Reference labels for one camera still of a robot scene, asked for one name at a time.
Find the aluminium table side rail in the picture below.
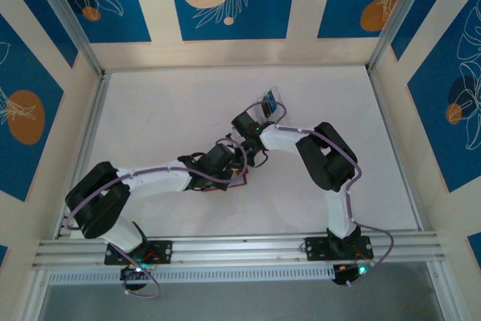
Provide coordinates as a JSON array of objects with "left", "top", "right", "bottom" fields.
[
  {"left": 366, "top": 68, "right": 424, "bottom": 232},
  {"left": 54, "top": 71, "right": 112, "bottom": 240}
]

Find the white slotted cable duct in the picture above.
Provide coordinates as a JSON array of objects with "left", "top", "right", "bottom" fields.
[{"left": 47, "top": 263, "right": 337, "bottom": 286}]

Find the clear plastic card box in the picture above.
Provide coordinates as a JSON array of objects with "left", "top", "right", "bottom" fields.
[{"left": 251, "top": 86, "right": 286, "bottom": 121}]

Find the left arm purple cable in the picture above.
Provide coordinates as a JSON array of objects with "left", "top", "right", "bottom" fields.
[{"left": 65, "top": 137, "right": 249, "bottom": 298}]

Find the aluminium frame post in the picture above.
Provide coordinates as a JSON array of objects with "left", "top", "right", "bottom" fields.
[
  {"left": 26, "top": 0, "right": 106, "bottom": 77},
  {"left": 366, "top": 0, "right": 433, "bottom": 74}
]

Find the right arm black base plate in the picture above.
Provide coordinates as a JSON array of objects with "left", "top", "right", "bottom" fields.
[{"left": 304, "top": 236, "right": 375, "bottom": 262}]

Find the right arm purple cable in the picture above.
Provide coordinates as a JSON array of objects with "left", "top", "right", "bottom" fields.
[{"left": 240, "top": 101, "right": 395, "bottom": 273}]

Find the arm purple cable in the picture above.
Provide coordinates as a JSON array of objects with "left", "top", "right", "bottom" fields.
[
  {"left": 65, "top": 137, "right": 249, "bottom": 298},
  {"left": 240, "top": 101, "right": 395, "bottom": 273}
]

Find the red leather card holder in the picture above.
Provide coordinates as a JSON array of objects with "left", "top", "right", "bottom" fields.
[{"left": 200, "top": 171, "right": 250, "bottom": 194}]

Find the aluminium mounting rail beam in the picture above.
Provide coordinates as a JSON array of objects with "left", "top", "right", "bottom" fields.
[{"left": 32, "top": 230, "right": 446, "bottom": 271}]

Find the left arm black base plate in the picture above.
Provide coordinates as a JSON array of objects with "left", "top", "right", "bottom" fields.
[{"left": 104, "top": 240, "right": 174, "bottom": 265}]

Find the blue credit card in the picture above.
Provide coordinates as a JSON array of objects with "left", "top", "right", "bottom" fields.
[{"left": 262, "top": 89, "right": 279, "bottom": 111}]

